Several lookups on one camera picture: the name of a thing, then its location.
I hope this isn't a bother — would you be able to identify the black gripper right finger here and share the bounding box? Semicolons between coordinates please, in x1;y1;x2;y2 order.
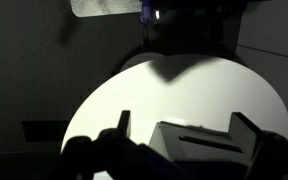
228;111;288;180

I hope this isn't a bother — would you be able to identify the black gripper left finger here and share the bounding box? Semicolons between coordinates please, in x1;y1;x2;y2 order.
50;109;192;180

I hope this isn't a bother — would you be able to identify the white toy stove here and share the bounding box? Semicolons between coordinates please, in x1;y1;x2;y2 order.
148;119;256;167

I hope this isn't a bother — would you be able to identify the purple lit device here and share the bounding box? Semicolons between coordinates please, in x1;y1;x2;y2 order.
139;0;162;25

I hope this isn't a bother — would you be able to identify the dark bulky stand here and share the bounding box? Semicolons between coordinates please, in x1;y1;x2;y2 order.
142;0;250;63

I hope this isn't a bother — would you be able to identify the bright rectangular light panel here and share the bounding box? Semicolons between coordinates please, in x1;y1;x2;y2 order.
69;0;144;19

